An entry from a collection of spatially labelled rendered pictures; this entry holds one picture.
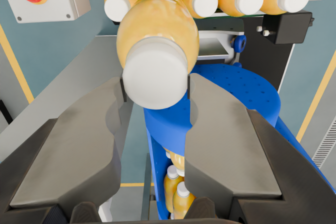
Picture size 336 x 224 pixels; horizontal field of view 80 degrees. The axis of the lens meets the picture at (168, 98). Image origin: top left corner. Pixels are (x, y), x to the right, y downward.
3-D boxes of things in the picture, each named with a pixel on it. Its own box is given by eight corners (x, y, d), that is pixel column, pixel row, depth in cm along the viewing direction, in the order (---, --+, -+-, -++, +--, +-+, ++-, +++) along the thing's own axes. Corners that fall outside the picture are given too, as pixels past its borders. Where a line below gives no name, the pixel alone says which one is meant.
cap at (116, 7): (131, -3, 34) (129, -2, 33) (128, 21, 36) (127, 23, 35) (107, -8, 34) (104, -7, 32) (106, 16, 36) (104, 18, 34)
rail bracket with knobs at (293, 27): (250, 33, 56) (266, 45, 48) (255, 5, 52) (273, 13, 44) (286, 31, 56) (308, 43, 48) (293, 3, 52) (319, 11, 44)
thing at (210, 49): (179, 48, 55) (183, 67, 45) (179, 39, 54) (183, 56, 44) (216, 46, 55) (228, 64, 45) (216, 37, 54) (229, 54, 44)
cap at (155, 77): (181, 95, 15) (183, 109, 13) (127, 90, 14) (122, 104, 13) (190, 42, 13) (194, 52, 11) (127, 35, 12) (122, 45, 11)
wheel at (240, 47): (231, 54, 52) (239, 55, 51) (234, 36, 49) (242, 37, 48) (238, 48, 55) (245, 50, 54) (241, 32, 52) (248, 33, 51)
